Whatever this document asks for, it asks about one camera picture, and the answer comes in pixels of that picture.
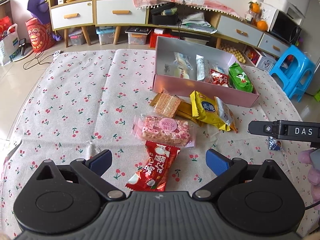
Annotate white round stand base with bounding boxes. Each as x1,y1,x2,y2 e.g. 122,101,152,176
12,38,33,62

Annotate blue white chocolate packet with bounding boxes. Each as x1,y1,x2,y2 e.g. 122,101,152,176
268,136,283,152

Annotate red gift bag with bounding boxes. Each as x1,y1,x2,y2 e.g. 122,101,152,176
25,17,57,53

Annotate black power cable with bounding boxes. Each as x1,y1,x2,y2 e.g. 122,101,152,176
175,0,187,37

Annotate white paper pile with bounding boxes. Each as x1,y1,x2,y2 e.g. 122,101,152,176
180,11,217,34

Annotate clear bin black lid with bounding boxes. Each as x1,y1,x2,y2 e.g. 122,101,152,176
125,26,152,45

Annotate person's right hand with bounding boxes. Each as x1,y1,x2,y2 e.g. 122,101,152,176
299,149,320,202

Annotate clear bin blue lid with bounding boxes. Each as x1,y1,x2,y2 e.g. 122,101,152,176
96,27,117,45

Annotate white cabinet drawer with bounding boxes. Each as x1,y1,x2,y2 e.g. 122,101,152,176
50,0,93,30
257,33,290,57
218,15,263,46
96,0,148,25

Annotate white microwave oven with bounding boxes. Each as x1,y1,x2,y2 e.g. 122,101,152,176
269,9,303,45

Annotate small clear bin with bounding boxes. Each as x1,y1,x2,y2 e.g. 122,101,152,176
69,29,84,47

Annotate pink rice crisp packet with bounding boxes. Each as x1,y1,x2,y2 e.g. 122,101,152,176
133,114,195,147

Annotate wooden white tv cabinet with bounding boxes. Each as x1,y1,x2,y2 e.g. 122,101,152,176
48,0,292,58

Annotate pink cardboard box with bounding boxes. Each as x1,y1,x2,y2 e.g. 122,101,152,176
153,36,260,108

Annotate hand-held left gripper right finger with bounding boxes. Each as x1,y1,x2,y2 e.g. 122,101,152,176
192,149,284,202

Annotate clear tan cracker packet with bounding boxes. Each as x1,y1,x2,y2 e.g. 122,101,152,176
154,89,182,118

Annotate grey wafer packet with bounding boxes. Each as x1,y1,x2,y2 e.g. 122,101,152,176
196,54,211,82

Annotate white green snack packet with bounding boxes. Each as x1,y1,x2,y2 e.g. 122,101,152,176
171,65,192,79

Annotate purple fabric hat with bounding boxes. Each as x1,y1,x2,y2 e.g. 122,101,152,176
27,0,49,20

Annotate red plastic bag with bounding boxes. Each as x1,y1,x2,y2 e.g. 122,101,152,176
0,16,14,40

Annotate silver blue snack packet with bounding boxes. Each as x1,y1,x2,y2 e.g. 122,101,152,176
174,52,195,70

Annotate black storage case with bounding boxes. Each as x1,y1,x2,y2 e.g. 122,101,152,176
149,2,179,25

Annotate white plastic crate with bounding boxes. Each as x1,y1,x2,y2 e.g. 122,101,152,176
256,52,277,72

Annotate cherry print tablecloth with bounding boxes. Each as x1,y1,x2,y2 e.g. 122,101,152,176
0,49,320,240

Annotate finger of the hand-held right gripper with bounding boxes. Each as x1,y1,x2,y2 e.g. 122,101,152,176
249,121,274,137

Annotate gold snack packet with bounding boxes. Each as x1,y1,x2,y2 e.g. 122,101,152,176
176,102,203,128
149,93,163,107

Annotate red cardboard box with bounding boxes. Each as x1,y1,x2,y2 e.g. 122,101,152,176
149,28,180,48

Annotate white shopping bag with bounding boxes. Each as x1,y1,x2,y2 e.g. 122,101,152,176
0,24,20,67

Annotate blue plastic stool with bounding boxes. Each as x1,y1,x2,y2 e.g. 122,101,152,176
269,45,316,103

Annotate pink cherry cabinet cloth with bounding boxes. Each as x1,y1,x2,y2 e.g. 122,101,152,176
132,0,244,20

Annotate black floor cable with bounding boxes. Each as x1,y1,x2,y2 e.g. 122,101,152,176
23,51,54,70

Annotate yellow snack packet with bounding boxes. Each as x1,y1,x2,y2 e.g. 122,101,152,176
189,90,238,132

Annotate red toy box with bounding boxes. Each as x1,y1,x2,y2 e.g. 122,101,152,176
244,46,262,65

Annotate yellow egg tray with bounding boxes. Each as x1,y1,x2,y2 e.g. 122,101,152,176
220,44,247,63

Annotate red white snack packet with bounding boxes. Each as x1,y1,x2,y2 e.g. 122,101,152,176
209,69,231,88
125,141,181,193

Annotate clear bin white lid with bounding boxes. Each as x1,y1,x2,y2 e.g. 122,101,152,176
182,36,210,46

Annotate white foam box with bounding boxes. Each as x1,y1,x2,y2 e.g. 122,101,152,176
262,0,305,18

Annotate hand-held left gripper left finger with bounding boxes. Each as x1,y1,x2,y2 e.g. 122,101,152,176
31,149,127,202

